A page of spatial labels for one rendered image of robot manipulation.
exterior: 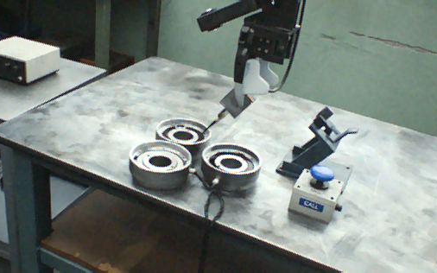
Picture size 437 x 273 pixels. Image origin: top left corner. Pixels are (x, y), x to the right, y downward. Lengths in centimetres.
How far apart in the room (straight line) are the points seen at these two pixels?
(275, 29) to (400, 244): 39
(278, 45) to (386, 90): 166
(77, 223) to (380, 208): 65
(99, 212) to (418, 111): 169
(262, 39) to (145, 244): 53
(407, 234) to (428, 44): 159
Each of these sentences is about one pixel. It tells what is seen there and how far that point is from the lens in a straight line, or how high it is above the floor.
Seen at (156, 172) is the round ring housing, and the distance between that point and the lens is 78.
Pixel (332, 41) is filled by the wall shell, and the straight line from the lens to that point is 240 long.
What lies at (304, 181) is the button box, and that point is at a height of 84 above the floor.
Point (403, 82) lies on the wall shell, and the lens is 240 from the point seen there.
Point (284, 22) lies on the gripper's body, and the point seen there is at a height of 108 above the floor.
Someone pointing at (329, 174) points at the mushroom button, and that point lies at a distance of 79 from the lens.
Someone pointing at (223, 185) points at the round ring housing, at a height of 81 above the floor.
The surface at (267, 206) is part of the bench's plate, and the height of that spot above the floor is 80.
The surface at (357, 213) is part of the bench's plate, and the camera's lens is 85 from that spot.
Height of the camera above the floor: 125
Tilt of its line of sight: 27 degrees down
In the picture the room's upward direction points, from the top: 8 degrees clockwise
